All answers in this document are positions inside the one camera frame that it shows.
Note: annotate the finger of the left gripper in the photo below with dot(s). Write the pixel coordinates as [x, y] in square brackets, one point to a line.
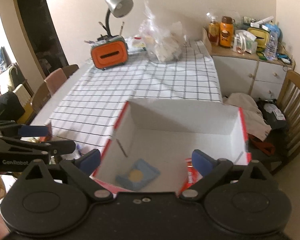
[12, 129]
[11, 148]

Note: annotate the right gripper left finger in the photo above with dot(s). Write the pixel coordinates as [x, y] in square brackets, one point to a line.
[79, 171]

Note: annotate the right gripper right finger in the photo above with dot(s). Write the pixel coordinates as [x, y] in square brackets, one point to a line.
[213, 172]

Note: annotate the red snack packet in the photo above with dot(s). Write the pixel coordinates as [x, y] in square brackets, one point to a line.
[193, 176]

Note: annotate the blue snack packet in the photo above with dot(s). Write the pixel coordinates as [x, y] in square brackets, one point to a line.
[138, 176]

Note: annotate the checkered white tablecloth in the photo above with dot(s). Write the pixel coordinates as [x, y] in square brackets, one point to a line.
[88, 112]

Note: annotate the beige cloth bag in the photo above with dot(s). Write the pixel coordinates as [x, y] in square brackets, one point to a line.
[255, 123]

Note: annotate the wooden chair pink cushion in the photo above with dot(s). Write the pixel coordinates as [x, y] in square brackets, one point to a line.
[51, 84]

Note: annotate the red white cardboard box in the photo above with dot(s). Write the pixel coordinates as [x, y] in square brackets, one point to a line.
[164, 133]

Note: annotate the black bag on floor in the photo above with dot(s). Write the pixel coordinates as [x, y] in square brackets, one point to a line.
[272, 115]

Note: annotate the white sideboard cabinet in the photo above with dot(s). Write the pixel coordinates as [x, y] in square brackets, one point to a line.
[246, 73]

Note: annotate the wooden chair right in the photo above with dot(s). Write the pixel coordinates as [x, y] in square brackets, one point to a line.
[288, 103]

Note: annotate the orange teal tissue box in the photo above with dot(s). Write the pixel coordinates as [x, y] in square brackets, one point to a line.
[110, 52]

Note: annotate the clear water bottle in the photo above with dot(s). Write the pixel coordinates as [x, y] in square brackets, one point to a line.
[271, 47]

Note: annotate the clear plastic bag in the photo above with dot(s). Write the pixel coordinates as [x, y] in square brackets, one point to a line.
[163, 44]

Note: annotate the orange thermos bottle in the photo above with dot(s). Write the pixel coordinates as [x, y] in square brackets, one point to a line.
[226, 31]

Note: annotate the amber liquid bottle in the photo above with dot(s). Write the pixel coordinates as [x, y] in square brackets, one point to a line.
[213, 29]

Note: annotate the yellow tissue box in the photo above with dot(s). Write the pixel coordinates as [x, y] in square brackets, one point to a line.
[262, 37]

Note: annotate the silver desk lamp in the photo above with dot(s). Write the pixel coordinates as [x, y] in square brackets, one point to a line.
[119, 9]

